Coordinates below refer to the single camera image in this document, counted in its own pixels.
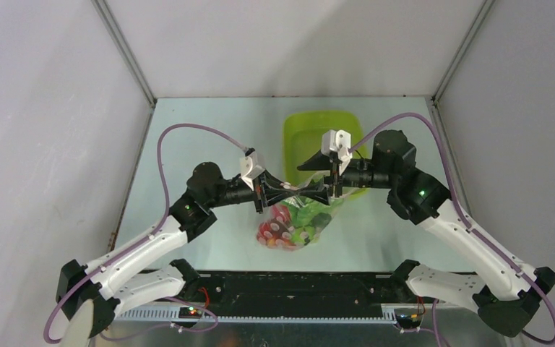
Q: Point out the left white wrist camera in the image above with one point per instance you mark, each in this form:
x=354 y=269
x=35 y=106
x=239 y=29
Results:
x=251 y=166

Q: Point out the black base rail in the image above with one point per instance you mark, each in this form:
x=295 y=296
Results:
x=299 y=295

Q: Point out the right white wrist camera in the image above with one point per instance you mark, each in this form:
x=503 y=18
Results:
x=337 y=141

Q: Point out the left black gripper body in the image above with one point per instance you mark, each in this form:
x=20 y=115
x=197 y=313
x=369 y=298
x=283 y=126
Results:
x=235 y=192

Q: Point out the green lettuce head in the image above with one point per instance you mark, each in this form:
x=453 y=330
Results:
x=310 y=218

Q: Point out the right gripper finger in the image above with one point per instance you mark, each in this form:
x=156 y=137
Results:
x=318 y=162
x=313 y=194

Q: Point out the clear pink zip bag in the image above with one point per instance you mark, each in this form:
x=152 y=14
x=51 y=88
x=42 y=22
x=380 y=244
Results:
x=348 y=194

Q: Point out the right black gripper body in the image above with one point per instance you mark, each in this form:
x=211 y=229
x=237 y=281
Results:
x=334 y=179

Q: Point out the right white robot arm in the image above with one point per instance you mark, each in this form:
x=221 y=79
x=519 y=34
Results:
x=503 y=291

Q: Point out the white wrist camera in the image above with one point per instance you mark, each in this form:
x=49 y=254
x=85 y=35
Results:
x=251 y=166
x=337 y=141

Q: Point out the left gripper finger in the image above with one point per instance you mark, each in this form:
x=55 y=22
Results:
x=272 y=197
x=271 y=184

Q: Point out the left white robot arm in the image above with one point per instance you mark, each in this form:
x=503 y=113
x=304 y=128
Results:
x=114 y=283

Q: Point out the green plastic tray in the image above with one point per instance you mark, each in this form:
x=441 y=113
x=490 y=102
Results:
x=302 y=137

